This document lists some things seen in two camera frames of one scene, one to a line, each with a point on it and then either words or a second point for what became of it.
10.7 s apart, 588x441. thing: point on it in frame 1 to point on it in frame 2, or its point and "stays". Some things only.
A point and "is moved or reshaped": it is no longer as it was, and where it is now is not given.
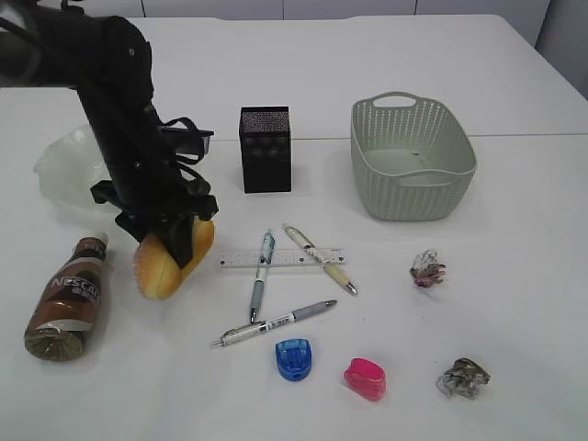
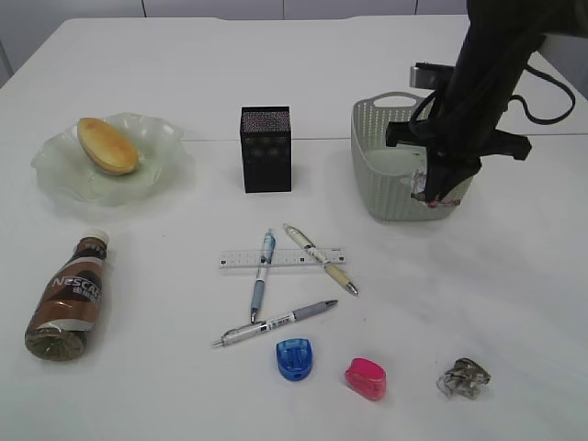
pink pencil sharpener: x=366 y=378 stays
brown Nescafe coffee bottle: x=68 y=310 stays
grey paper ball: x=464 y=380 stays
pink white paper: x=426 y=270 to x=418 y=182
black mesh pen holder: x=265 y=147 stays
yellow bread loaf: x=156 y=270 is moved or reshaped
